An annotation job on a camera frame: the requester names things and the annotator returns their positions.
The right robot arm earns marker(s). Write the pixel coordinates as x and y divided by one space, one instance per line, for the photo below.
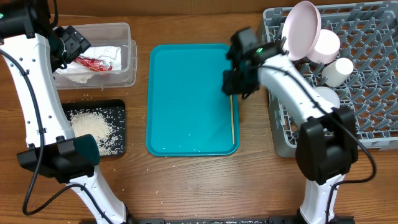
325 150

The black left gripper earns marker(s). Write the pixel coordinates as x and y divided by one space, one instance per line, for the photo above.
76 43

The small pink bowl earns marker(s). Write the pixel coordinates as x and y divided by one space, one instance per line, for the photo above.
326 48

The white paper cup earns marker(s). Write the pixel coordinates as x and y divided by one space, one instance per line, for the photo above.
337 72

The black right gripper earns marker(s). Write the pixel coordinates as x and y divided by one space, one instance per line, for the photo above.
229 88

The teal plastic tray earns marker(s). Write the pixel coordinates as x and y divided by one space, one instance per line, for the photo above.
187 112

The black tray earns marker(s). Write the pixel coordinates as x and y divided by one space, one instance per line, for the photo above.
115 107

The red snack wrapper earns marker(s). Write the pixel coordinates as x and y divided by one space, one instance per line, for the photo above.
94 64

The large white plate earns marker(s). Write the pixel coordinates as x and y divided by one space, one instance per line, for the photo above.
301 30

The pile of rice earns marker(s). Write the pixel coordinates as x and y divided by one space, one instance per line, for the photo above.
101 126

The wooden chopstick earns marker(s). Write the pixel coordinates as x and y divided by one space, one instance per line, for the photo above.
232 118

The grey dishwasher rack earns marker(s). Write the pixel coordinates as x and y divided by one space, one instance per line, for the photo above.
368 36

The white napkin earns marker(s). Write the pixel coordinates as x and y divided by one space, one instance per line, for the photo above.
80 74

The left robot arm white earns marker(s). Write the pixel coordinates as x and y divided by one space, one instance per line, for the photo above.
34 47

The grey-white bowl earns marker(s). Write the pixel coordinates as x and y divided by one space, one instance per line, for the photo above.
326 98

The clear plastic waste bin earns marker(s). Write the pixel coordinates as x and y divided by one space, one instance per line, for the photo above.
108 34

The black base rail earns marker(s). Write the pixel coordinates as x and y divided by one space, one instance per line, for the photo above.
290 219

